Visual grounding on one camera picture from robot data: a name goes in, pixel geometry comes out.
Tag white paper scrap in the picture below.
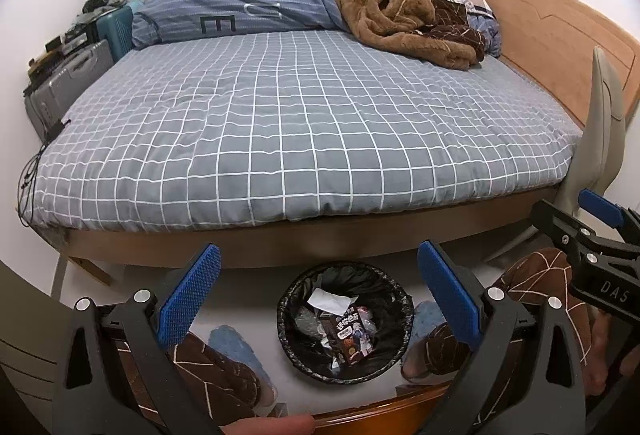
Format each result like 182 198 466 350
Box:
307 288 358 317

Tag right hand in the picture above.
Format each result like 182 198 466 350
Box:
582 311 618 396

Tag blue slipper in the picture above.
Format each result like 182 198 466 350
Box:
400 301 457 386
208 325 278 408

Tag brown printed snack box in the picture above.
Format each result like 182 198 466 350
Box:
320 307 373 366

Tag grey checked bed mattress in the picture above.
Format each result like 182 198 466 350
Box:
18 31 580 233

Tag left blue slipper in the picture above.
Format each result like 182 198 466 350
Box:
208 325 278 408

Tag clutter on suitcases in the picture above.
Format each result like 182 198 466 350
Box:
27 0 128 86

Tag brown fleece blanket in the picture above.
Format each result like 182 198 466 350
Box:
335 0 485 70

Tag black charger cable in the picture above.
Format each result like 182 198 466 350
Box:
15 117 73 231

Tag black lined trash bin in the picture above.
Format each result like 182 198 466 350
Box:
277 262 414 385

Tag wooden headboard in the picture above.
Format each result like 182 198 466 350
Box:
487 0 639 125

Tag left hand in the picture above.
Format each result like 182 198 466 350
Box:
221 415 316 435

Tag grey suitcase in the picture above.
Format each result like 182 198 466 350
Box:
23 39 114 143

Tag right blue slipper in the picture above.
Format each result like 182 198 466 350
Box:
400 301 457 386

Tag brown patterned pajama legs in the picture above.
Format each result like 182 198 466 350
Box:
117 247 609 429

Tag blue striped duvet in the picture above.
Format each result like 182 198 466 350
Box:
132 0 348 49

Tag grey chair back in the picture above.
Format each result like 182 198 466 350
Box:
553 46 626 216

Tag teal suitcase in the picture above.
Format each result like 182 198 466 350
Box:
96 0 143 62

